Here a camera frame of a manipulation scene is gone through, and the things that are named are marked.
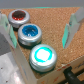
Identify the red button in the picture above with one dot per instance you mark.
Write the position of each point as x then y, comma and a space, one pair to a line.
18, 16

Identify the green button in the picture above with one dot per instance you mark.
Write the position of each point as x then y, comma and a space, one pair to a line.
43, 56

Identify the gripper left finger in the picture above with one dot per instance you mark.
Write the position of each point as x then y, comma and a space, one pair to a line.
9, 33

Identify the blue button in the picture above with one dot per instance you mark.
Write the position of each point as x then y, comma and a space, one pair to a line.
30, 32

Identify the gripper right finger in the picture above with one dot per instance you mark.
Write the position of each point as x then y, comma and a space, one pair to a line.
71, 31

